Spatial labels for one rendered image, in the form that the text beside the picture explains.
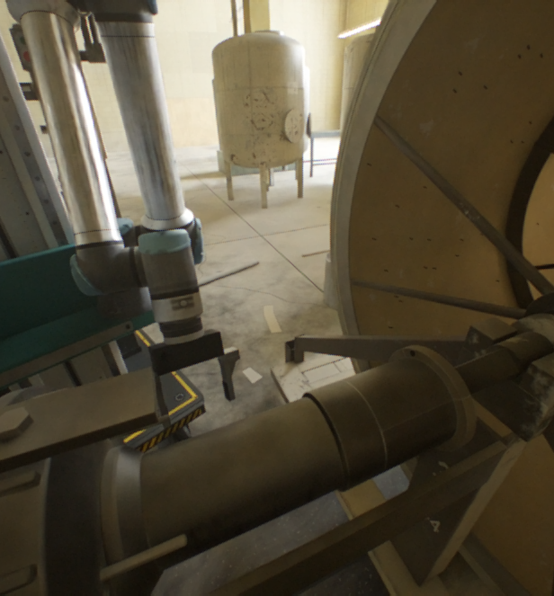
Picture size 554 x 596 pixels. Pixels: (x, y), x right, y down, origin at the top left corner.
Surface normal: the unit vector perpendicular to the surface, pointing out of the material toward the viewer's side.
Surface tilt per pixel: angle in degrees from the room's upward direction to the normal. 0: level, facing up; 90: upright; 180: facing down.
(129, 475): 42
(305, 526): 0
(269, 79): 90
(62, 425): 0
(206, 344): 67
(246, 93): 90
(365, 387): 6
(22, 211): 90
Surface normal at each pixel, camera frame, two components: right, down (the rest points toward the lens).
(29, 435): -0.03, -0.86
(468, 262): 0.33, 0.07
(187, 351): 0.53, 0.03
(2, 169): 0.68, 0.36
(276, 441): 0.06, -0.73
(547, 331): -0.92, 0.22
